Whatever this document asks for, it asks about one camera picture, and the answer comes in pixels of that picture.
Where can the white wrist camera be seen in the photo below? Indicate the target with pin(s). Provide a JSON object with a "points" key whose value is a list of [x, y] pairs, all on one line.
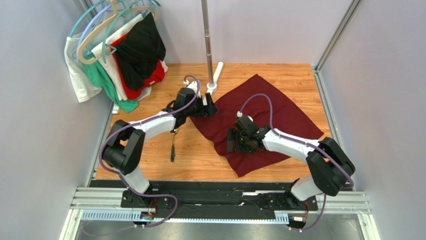
{"points": [[193, 85], [240, 116]]}

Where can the metal pole white base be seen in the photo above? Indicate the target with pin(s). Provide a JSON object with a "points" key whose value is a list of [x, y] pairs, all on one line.
{"points": [[213, 74]]}

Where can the green shirt on hanger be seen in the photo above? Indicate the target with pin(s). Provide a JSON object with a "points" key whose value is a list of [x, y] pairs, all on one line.
{"points": [[99, 78]]}

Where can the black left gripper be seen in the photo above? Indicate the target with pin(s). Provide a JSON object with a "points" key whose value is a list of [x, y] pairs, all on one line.
{"points": [[210, 110]]}

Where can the black shirt on hanger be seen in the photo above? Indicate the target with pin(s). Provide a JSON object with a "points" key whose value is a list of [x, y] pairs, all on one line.
{"points": [[140, 52]]}

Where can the dark red cloth napkin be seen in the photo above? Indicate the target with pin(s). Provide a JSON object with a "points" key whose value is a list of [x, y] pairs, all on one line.
{"points": [[267, 105]]}

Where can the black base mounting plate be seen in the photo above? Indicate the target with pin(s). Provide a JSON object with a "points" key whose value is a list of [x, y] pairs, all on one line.
{"points": [[212, 200]]}

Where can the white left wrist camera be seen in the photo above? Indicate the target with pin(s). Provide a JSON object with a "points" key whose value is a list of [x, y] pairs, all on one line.
{"points": [[193, 85]]}

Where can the light blue clothes hanger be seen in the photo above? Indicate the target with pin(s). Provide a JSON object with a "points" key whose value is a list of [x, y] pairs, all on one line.
{"points": [[94, 22]]}

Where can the beige clothes hanger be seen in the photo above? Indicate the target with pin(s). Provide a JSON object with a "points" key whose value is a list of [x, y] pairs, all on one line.
{"points": [[118, 9]]}

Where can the gold spoon green handle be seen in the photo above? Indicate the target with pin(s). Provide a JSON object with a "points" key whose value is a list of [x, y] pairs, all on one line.
{"points": [[173, 151]]}

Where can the red shirt on hanger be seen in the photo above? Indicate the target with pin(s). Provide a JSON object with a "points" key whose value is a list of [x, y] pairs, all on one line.
{"points": [[156, 77]]}

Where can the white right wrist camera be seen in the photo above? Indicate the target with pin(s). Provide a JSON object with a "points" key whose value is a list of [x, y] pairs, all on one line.
{"points": [[240, 116]]}

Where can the aluminium frame rail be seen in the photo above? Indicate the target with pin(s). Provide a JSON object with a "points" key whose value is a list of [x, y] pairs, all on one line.
{"points": [[95, 214]]}

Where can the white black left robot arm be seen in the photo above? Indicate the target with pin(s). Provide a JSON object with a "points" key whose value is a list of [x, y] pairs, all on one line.
{"points": [[121, 152]]}

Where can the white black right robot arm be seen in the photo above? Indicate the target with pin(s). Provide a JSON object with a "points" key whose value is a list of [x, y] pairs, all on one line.
{"points": [[330, 168]]}

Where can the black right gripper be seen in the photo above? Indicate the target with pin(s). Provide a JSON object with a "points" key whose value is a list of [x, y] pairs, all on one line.
{"points": [[235, 141]]}

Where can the teal clothes hanger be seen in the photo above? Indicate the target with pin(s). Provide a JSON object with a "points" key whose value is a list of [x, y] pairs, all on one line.
{"points": [[121, 27]]}

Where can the white shirt on hanger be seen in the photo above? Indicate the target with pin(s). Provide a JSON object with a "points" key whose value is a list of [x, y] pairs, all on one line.
{"points": [[83, 87]]}

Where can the aluminium corner post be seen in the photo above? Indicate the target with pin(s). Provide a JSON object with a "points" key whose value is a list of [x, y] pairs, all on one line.
{"points": [[338, 33]]}

